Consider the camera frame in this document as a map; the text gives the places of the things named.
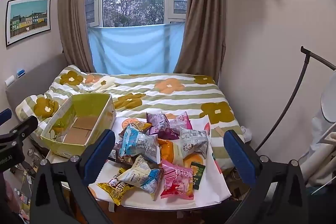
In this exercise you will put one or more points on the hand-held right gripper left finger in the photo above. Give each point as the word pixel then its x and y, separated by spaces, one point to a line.
pixel 98 155

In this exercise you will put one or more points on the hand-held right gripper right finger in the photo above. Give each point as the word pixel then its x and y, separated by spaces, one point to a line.
pixel 240 158

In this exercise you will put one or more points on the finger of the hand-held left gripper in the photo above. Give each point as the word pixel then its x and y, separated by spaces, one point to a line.
pixel 23 127
pixel 4 116

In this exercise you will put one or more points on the dark brown snack packet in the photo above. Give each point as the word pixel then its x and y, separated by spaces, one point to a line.
pixel 115 153

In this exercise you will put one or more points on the yellow-green cardboard box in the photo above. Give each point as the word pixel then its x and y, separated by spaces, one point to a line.
pixel 101 119

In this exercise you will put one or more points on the yellow snack packet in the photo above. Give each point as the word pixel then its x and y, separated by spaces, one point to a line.
pixel 115 188

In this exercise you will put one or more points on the blue and white snack packet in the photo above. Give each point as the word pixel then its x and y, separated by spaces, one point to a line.
pixel 143 178
pixel 139 144

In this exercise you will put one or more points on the grey and white snack packet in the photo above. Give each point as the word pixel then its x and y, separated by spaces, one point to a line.
pixel 194 142

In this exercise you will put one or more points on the pink marshmallow packet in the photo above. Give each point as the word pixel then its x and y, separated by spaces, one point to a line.
pixel 177 182

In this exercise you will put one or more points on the orange snack packet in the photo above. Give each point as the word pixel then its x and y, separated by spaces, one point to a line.
pixel 166 151

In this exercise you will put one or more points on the crumpled white tissue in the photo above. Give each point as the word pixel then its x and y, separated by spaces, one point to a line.
pixel 246 133

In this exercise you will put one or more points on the striped floral pillow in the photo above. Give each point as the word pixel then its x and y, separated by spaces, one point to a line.
pixel 39 106

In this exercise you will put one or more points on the wooden stick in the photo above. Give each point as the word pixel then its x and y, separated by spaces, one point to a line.
pixel 219 132

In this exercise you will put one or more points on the fruit print tablecloth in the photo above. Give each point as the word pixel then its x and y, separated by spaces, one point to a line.
pixel 212 187

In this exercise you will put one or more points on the small dark green packet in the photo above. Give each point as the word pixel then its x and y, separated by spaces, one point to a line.
pixel 198 175

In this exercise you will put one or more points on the grey bed headboard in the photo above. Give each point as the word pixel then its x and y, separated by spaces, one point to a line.
pixel 34 82

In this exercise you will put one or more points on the small blue box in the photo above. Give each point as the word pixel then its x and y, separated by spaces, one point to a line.
pixel 21 73

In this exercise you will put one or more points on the yellow-orange chip packet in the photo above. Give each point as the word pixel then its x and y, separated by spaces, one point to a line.
pixel 143 126

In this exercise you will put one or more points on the purple snack packet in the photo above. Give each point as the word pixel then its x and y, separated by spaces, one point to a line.
pixel 157 124

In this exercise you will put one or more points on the pink and white snack packet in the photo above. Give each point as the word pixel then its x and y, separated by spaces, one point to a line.
pixel 181 121

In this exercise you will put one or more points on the striped floral blanket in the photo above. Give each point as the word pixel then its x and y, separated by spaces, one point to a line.
pixel 162 100

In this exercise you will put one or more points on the white round fan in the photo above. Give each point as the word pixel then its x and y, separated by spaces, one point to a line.
pixel 329 100

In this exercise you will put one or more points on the light blue cloth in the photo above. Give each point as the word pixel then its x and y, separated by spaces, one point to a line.
pixel 134 48

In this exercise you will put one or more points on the brown curtain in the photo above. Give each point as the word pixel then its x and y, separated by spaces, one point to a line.
pixel 204 19
pixel 74 16

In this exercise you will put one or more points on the white wall switch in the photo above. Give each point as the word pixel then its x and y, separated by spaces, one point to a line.
pixel 9 81

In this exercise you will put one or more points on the framed wall poster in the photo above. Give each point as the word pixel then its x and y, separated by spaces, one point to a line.
pixel 27 19

